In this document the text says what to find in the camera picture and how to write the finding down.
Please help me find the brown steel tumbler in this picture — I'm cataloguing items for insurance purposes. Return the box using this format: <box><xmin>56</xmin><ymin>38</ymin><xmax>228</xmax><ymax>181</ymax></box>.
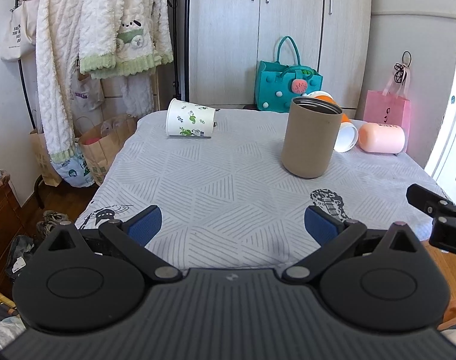
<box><xmin>281</xmin><ymin>97</ymin><xmax>342</xmax><ymax>179</ymax></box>

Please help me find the orange paper cup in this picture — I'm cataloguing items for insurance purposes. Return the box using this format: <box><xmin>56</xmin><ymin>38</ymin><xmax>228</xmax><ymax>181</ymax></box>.
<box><xmin>307</xmin><ymin>90</ymin><xmax>359</xmax><ymax>153</ymax></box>

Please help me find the white leaf-print paper cup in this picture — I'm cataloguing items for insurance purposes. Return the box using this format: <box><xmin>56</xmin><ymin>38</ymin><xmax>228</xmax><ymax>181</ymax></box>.
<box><xmin>166</xmin><ymin>98</ymin><xmax>216</xmax><ymax>137</ymax></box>

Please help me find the pink tumbler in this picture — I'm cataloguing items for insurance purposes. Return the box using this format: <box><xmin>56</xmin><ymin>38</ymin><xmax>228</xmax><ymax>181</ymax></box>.
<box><xmin>358</xmin><ymin>123</ymin><xmax>406</xmax><ymax>155</ymax></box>

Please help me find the brown paper bag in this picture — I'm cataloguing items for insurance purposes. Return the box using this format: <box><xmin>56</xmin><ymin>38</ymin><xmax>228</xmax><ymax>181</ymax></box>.
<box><xmin>78</xmin><ymin>114</ymin><xmax>137</xmax><ymax>186</ymax></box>

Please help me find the pink paper gift bag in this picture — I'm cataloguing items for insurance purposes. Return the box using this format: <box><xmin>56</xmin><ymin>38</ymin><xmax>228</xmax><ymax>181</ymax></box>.
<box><xmin>363</xmin><ymin>50</ymin><xmax>413</xmax><ymax>152</ymax></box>

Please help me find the grey patterned table cloth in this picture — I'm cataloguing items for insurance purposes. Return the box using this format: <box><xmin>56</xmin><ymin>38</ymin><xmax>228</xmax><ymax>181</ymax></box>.
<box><xmin>76</xmin><ymin>110</ymin><xmax>439</xmax><ymax>270</ymax></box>

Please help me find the black clothes rack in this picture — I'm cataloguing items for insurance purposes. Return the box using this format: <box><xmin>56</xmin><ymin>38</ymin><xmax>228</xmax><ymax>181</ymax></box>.
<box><xmin>10</xmin><ymin>0</ymin><xmax>49</xmax><ymax>211</ymax></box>

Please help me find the wooden side cabinet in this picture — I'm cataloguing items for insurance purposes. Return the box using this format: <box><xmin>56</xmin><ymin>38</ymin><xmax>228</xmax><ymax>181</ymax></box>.
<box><xmin>0</xmin><ymin>171</ymin><xmax>25</xmax><ymax>299</ymax></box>

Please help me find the teal felt tote bag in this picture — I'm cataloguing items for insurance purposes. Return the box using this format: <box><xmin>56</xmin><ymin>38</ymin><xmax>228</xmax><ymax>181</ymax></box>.
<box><xmin>255</xmin><ymin>36</ymin><xmax>323</xmax><ymax>113</ymax></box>

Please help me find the white fluffy pajama top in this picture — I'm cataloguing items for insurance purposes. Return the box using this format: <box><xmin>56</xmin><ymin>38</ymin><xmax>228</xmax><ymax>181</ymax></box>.
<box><xmin>36</xmin><ymin>0</ymin><xmax>173</xmax><ymax>164</ymax></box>

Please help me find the canvas tote bag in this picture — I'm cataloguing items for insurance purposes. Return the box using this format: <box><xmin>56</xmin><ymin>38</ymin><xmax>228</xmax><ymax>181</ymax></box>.
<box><xmin>0</xmin><ymin>0</ymin><xmax>39</xmax><ymax>62</ymax></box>

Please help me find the white wardrobe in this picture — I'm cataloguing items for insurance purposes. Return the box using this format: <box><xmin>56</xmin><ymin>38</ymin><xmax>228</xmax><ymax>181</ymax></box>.
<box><xmin>185</xmin><ymin>0</ymin><xmax>372</xmax><ymax>116</ymax></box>

